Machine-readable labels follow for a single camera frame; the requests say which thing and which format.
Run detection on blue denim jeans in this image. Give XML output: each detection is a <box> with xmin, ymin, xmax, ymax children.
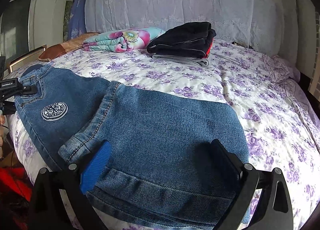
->
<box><xmin>15</xmin><ymin>65</ymin><xmax>249</xmax><ymax>229</ymax></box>

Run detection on person's left hand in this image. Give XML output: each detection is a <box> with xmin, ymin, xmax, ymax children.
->
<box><xmin>0</xmin><ymin>114</ymin><xmax>6</xmax><ymax>158</ymax></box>

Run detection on red jacket sleeve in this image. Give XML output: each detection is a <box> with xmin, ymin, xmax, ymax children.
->
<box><xmin>0</xmin><ymin>167</ymin><xmax>33</xmax><ymax>229</ymax></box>

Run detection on brown pillow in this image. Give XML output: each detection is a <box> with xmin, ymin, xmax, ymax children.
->
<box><xmin>38</xmin><ymin>33</ymin><xmax>98</xmax><ymax>62</ymax></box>

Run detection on purple floral quilt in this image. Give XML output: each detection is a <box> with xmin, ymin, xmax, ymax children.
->
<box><xmin>6</xmin><ymin>37</ymin><xmax>320</xmax><ymax>230</ymax></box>

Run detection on blue patterned cloth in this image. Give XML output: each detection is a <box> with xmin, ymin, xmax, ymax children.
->
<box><xmin>67</xmin><ymin>0</ymin><xmax>86</xmax><ymax>40</ymax></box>

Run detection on teal pink floral blanket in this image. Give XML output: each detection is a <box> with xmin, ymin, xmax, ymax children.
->
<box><xmin>83</xmin><ymin>27</ymin><xmax>165</xmax><ymax>53</ymax></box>

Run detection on red folded garment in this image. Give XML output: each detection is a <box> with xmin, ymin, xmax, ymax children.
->
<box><xmin>203</xmin><ymin>39</ymin><xmax>214</xmax><ymax>58</ymax></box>

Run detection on black folded garment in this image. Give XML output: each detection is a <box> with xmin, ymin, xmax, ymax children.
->
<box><xmin>147</xmin><ymin>22</ymin><xmax>216</xmax><ymax>58</ymax></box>

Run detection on white lace headboard cover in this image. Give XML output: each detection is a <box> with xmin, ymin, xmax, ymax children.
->
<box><xmin>85</xmin><ymin>0</ymin><xmax>298</xmax><ymax>63</ymax></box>

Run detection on window with frame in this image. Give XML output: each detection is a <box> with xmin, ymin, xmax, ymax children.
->
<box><xmin>1</xmin><ymin>0</ymin><xmax>36</xmax><ymax>64</ymax></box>

